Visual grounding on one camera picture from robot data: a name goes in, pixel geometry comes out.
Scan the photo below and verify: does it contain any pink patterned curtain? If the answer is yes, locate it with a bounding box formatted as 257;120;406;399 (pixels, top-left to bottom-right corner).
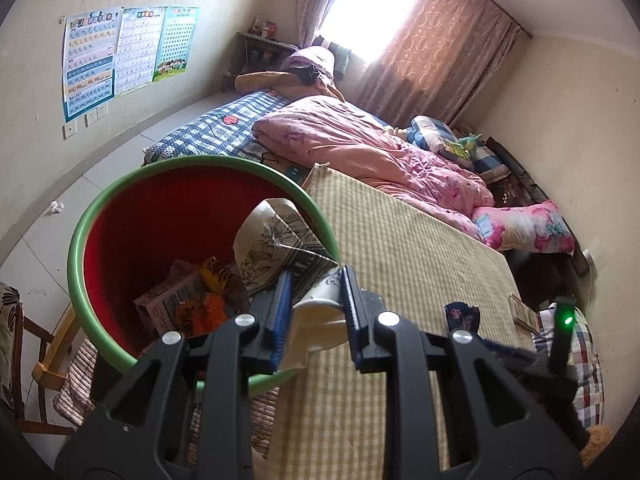
355;0;528;128

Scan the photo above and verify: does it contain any striped cloth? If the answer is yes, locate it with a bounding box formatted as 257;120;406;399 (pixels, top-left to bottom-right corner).
54;335;281;458

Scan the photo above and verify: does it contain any yellow brown snack wrapper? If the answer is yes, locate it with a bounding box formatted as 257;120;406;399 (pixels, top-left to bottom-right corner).
200;256;243;295

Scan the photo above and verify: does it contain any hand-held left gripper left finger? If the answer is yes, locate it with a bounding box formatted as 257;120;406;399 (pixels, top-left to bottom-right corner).
55;270;296;480

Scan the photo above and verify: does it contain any brown notebook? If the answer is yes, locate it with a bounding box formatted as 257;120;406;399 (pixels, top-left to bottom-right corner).
509;294;540;333

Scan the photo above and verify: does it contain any colourful plaid cloth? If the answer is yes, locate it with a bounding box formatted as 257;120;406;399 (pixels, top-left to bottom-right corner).
532;307;606;428

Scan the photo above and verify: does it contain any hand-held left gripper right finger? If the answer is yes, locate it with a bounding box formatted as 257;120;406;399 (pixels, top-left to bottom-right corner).
340;266;586;480

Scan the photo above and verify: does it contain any orange snack wrapper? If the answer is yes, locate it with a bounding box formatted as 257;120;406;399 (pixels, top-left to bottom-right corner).
176;294;232;337

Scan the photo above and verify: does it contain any dark cloth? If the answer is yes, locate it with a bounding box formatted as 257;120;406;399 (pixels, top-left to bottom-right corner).
295;62;326;83

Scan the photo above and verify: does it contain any blue bordered wall poster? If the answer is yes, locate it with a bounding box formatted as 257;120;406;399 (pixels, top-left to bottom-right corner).
62;6;124;123

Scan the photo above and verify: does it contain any wooden chair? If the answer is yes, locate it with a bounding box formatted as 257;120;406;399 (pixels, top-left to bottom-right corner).
0;285;76;436

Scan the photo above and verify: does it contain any white blue milk carton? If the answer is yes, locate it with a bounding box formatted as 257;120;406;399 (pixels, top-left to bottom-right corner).
134;259;211;338

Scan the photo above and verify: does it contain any window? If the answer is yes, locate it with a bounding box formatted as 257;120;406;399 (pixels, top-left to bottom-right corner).
320;0;426;66

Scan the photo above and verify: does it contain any dark blue floral wrapper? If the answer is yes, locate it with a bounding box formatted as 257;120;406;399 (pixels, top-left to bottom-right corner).
444;301;482;333

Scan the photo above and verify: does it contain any red bin with green rim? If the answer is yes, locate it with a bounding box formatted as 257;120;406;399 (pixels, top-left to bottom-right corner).
67;155;338;396

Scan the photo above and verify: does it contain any blue plaid bed sheet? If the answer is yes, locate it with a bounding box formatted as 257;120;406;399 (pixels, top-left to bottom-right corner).
142;89;311;186

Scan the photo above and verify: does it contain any blue grid wall poster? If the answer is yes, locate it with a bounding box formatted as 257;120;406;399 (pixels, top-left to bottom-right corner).
154;6;201;83

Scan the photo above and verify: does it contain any crushed printed paper cup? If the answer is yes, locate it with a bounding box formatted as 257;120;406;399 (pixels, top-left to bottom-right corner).
234;197;351;368

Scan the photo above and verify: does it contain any green plush toy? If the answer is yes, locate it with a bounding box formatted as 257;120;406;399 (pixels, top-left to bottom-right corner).
442;132;483;161

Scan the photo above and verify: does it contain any brown pillow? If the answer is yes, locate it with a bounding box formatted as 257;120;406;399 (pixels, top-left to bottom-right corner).
235;69;346;103

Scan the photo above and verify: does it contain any dark wooden shelf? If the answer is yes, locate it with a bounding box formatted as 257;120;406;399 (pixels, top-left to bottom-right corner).
222;31;301;93

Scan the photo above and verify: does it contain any light wooden stool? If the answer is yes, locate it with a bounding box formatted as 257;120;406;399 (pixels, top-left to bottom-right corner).
32;305;78;391

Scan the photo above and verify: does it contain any dark wooden headboard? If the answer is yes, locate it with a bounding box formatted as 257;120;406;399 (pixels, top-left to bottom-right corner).
487;135;591;276

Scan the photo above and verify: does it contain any rolled pink quilt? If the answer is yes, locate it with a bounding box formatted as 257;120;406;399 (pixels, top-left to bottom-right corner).
280;46;336;83

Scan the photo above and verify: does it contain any yellow checked tablecloth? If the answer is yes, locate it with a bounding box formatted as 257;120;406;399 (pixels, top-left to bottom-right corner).
267;162;538;480

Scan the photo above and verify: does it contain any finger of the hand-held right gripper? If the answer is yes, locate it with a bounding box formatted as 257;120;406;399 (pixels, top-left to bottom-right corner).
477;337;538;368

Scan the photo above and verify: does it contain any pink floral pillow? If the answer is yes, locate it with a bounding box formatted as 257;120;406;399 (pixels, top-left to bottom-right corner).
472;199;576;255

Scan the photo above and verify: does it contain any white chart wall poster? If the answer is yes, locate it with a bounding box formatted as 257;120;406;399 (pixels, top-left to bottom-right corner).
114;6;168;98

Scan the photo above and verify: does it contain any blue plaid pillow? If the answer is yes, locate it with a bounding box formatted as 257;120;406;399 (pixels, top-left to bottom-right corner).
405;115;511;181

